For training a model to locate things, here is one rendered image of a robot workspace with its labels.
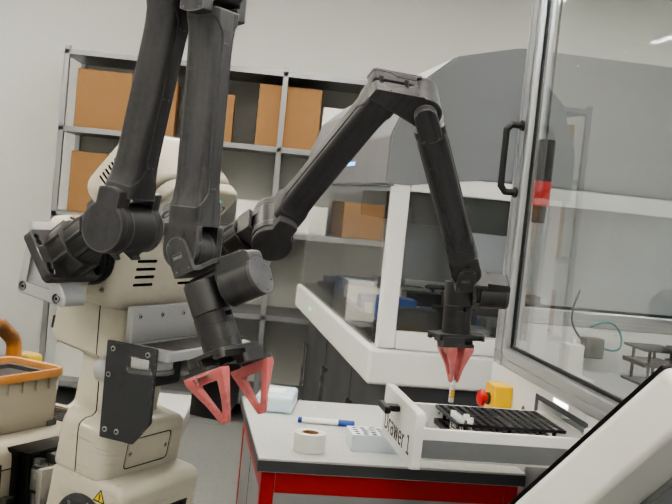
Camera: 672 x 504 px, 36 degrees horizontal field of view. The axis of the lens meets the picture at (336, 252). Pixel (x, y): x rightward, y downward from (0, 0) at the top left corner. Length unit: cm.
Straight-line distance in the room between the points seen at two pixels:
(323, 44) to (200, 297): 489
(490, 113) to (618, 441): 206
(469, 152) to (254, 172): 343
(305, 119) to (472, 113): 294
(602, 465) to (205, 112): 79
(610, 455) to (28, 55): 574
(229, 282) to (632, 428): 68
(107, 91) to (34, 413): 395
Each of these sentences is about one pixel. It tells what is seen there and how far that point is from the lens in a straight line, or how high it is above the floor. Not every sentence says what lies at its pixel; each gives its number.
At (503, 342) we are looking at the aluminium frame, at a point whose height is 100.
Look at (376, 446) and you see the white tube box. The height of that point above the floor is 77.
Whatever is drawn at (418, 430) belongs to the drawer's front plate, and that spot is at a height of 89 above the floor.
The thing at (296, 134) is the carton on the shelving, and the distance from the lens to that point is 576.
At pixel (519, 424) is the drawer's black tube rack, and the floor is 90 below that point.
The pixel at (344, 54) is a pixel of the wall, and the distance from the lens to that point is 627.
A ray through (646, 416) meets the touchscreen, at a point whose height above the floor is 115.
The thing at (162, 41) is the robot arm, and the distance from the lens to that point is 152.
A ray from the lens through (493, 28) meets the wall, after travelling 640.
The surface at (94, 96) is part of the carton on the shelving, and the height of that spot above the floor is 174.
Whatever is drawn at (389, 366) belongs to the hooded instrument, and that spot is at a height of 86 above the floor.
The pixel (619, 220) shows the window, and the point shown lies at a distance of 201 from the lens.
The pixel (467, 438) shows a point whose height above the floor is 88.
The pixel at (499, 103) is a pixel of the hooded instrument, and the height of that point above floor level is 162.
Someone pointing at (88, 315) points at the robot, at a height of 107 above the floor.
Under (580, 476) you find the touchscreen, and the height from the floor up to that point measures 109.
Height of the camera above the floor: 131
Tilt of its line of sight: 3 degrees down
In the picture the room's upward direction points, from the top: 6 degrees clockwise
